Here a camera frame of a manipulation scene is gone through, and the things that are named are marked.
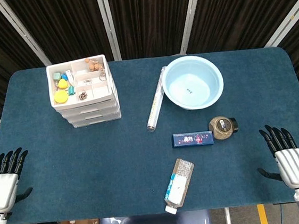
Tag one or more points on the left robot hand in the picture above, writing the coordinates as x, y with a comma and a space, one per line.
0, 192

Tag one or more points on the yellow toy in tray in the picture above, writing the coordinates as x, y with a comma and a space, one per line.
62, 83

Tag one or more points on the light blue plastic basin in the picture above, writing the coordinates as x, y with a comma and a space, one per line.
192, 82

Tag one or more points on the dark binder clips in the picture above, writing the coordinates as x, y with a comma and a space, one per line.
83, 95

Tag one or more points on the large yellow round sponge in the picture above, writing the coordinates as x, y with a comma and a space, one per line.
61, 97

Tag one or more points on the brown white pouch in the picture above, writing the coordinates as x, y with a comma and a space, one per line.
179, 183

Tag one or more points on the round jar with black lid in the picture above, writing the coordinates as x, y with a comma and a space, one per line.
222, 128

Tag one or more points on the white drawer organizer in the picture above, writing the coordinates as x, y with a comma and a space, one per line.
58, 106

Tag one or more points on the green eraser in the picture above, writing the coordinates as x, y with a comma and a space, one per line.
57, 76

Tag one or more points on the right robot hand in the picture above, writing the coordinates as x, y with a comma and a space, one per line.
294, 166

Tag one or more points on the dark blue printed box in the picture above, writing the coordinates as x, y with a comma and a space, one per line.
192, 139

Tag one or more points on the metal paper clip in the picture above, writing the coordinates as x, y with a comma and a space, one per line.
87, 81

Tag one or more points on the brown plush toy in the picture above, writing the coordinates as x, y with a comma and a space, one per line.
93, 64

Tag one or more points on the metal keyring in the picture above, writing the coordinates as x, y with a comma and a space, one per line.
102, 74

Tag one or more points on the clear plastic drawer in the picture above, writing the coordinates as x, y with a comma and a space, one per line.
94, 117
97, 122
90, 110

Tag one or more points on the white thermometer stick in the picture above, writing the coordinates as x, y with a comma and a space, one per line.
70, 78

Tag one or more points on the teal clip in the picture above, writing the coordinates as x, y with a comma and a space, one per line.
71, 90

